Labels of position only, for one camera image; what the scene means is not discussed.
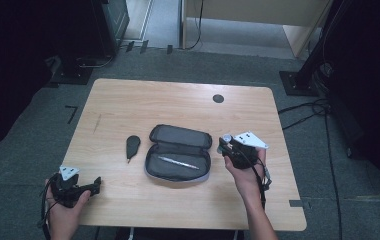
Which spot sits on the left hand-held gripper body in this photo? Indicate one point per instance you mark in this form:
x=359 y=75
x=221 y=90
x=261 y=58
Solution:
x=65 y=188

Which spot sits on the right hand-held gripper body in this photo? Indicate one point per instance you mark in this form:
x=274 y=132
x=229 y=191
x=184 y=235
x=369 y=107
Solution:
x=246 y=150

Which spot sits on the black pencil case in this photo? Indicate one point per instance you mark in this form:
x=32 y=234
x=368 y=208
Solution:
x=178 y=156

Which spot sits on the silver pen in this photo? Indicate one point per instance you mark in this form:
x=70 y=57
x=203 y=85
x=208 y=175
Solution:
x=178 y=162

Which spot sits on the person's left hand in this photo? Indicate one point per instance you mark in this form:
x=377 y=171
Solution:
x=66 y=213

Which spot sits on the person's right hand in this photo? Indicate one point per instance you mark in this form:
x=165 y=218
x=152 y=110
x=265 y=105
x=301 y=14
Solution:
x=244 y=176

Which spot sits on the black round table grommet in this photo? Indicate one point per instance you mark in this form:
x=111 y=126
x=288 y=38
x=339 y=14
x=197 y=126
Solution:
x=218 y=98

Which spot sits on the black teardrop-shaped tool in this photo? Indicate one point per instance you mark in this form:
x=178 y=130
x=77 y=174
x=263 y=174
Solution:
x=132 y=144

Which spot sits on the black tape piece on table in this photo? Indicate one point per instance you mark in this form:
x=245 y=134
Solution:
x=295 y=203

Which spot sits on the black slanted stand with base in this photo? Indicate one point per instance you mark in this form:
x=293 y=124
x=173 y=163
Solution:
x=303 y=78

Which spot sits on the light wooden cabinet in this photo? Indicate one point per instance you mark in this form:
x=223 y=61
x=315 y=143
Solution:
x=261 y=11

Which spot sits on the dark curtain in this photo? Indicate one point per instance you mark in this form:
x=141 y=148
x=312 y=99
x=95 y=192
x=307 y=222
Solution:
x=14 y=60
x=374 y=86

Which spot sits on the black cabinet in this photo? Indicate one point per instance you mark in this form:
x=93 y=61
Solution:
x=111 y=23

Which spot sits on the black stand with base plate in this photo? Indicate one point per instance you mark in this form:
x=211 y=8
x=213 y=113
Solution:
x=73 y=71

